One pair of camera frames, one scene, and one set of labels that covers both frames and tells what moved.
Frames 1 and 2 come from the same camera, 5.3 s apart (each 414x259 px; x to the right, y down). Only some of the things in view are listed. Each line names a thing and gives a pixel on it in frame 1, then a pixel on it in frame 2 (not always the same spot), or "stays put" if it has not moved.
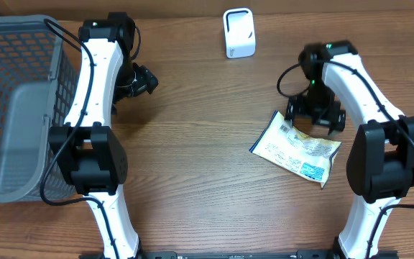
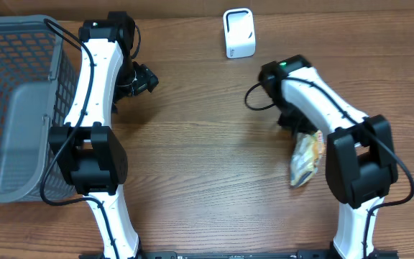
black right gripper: [335, 115] -> [304, 126]
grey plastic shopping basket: [27, 79] stays put
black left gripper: [147, 81] stays put
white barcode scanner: [239, 34] stays put
